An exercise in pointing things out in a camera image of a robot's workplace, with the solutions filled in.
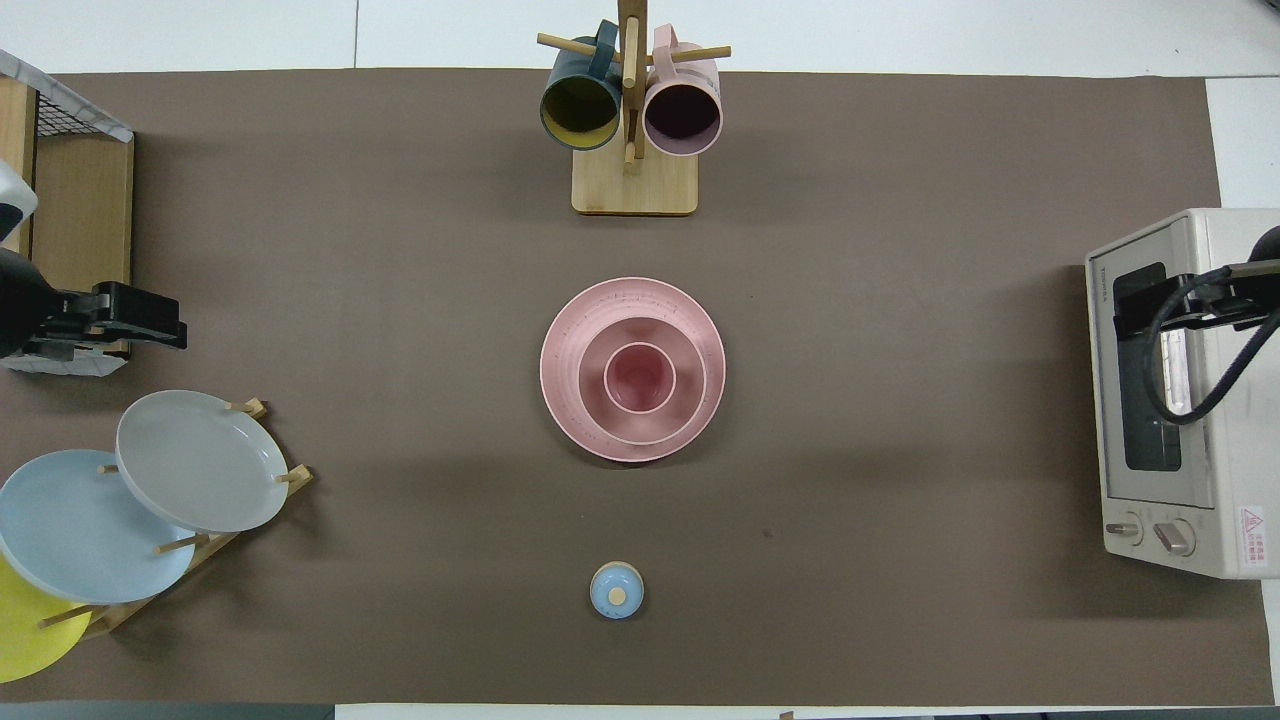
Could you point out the light blue plate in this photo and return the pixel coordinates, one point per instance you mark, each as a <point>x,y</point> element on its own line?
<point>80,530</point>

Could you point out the grey plate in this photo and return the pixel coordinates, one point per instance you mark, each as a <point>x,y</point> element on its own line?
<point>200,460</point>

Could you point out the wooden mug tree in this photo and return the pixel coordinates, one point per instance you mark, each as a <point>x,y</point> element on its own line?
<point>635,185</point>

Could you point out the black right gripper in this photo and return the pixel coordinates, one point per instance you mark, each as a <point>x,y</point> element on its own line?
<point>1230,300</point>

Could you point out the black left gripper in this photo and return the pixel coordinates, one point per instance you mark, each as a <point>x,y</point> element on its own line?
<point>135,315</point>

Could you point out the wooden plate rack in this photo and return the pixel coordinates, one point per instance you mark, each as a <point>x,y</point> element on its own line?
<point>296,477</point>

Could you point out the dark teal mug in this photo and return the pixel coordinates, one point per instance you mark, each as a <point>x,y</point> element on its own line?
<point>580,105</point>

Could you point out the wooden two-tier shelf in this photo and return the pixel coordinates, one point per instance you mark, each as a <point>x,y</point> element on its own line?
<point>85,210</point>

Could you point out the pink bowl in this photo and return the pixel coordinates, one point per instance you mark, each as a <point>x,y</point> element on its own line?
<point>690,400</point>

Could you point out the pink plate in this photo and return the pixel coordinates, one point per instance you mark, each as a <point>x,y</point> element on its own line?
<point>565,400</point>

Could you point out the yellow plate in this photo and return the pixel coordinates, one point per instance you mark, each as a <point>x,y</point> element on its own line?
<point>30,640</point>

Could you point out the blue lid with wooden knob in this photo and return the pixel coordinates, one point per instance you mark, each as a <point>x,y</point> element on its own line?
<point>616,592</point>

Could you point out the brown table mat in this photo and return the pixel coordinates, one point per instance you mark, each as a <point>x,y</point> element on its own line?
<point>900,150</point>

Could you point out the pink cup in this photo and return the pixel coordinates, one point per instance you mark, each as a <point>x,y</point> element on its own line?
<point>640,380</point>

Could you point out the white toaster oven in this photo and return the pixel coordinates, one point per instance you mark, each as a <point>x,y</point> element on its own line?
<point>1130,500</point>

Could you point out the pink mug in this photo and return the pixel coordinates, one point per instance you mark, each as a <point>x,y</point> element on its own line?
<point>682,112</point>

